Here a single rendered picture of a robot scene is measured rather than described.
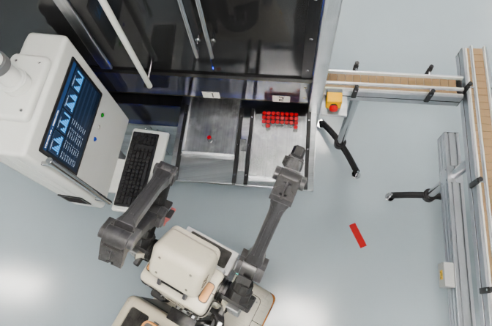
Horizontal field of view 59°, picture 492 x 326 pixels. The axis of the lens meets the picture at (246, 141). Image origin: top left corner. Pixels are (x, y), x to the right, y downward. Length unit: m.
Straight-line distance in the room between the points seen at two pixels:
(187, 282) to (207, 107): 1.01
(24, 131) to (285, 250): 1.81
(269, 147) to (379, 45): 1.69
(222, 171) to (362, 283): 1.26
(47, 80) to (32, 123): 0.17
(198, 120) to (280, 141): 0.44
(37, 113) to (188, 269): 0.76
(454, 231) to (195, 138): 1.41
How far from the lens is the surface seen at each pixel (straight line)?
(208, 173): 2.11
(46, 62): 1.74
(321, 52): 1.74
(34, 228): 3.36
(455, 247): 2.51
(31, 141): 1.67
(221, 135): 2.17
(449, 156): 2.65
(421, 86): 2.28
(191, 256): 1.53
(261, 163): 2.10
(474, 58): 2.50
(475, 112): 2.35
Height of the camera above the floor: 2.86
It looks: 67 degrees down
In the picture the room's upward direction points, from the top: 10 degrees counter-clockwise
